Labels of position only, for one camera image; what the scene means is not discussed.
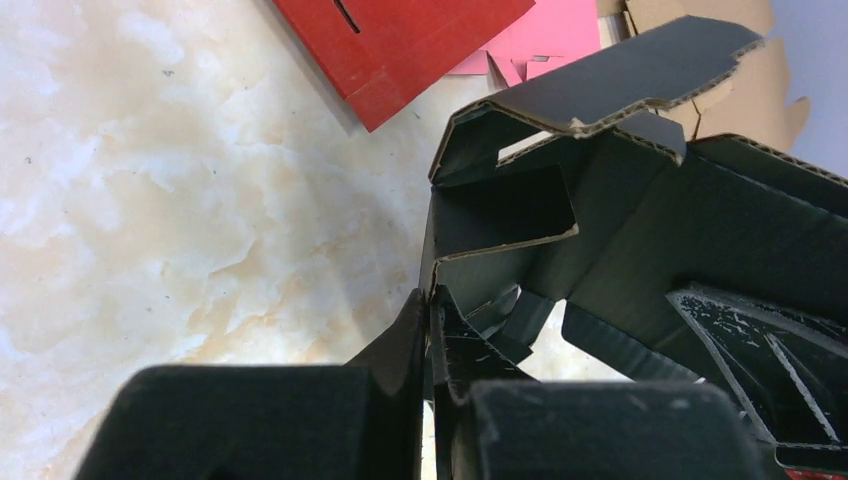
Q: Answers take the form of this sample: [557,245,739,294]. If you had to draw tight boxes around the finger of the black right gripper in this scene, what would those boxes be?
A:
[430,284,773,480]

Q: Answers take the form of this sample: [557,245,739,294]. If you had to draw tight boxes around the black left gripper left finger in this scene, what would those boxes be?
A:
[76,290,425,479]

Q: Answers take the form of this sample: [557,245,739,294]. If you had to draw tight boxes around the black scratched left gripper right finger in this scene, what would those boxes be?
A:
[666,284,847,475]

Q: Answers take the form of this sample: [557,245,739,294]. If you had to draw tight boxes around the black corrugated paper box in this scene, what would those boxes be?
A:
[420,16,847,384]

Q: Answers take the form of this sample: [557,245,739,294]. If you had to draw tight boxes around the brown flat cardboard sheets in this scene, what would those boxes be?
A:
[596,1,810,152]

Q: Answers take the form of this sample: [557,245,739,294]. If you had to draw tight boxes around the red flat cardboard sheet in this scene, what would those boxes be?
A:
[275,0,534,132]

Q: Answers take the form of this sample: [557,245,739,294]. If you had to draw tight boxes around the pink flat cardboard sheet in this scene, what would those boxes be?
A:
[449,0,601,87]

